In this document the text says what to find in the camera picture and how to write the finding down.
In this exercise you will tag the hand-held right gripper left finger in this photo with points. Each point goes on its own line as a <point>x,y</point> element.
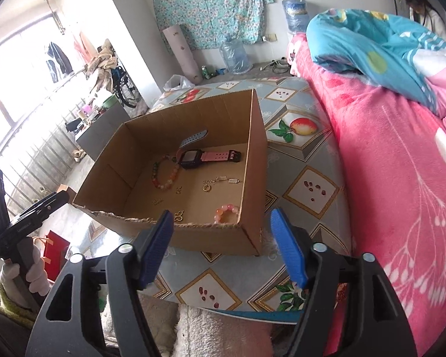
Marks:
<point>154,253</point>

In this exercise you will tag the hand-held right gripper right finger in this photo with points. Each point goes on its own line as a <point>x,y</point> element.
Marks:
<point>288,249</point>

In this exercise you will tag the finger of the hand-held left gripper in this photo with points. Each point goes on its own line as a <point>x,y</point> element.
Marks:
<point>44,206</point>

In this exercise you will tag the gold clover pendant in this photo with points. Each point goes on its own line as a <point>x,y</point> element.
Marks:
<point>178,215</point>

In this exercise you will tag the brown cardboard box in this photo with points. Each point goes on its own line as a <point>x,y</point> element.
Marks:
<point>133,145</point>

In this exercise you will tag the person's left hand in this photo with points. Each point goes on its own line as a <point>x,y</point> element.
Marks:
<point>39,273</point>

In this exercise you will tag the small cardboard floor box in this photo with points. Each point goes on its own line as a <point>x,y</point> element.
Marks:
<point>65,192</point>

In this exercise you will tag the red gift bag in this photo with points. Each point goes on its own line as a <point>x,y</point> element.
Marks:
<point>55,256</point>

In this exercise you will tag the metal window railing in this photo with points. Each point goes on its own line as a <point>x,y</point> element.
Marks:
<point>41,148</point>

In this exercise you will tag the pair of beige slippers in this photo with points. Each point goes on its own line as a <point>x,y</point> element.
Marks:
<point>78,155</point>

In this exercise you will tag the green knitted cloth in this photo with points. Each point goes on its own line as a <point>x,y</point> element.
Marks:
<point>3,301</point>

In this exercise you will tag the dark grey cabinet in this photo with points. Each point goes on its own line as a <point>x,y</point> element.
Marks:
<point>100,134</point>

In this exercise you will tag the white fluffy clothing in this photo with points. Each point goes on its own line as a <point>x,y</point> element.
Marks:
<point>208,334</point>

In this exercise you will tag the pink fleece blanket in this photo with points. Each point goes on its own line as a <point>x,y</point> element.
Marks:
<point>386,178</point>

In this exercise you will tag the green plastic basin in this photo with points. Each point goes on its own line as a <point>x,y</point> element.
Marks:
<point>110,100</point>

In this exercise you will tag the wheelchair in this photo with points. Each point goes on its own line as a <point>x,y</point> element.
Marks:
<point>124,85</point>

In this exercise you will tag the dark hanging jacket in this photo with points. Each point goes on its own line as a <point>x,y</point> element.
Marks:
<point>57,61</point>

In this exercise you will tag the pile of beige clothes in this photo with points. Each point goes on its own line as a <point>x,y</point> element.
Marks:
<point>104,63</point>

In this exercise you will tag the pink hanging garment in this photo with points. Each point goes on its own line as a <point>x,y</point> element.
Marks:
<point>83,46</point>

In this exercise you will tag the clear plastic bag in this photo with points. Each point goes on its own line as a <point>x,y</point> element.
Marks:
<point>176,82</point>

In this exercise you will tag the empty blue water jug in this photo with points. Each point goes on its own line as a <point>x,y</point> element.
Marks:
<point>236,57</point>

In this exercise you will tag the blue printed quilt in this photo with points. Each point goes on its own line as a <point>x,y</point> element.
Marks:
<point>375,48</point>

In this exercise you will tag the metal wall hook rack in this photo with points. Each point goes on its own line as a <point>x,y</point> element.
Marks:
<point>54,7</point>

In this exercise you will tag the wall power socket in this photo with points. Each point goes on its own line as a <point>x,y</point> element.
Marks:
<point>270,38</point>

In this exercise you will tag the blue floral wall cloth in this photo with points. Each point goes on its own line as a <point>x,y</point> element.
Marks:
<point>208,11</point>

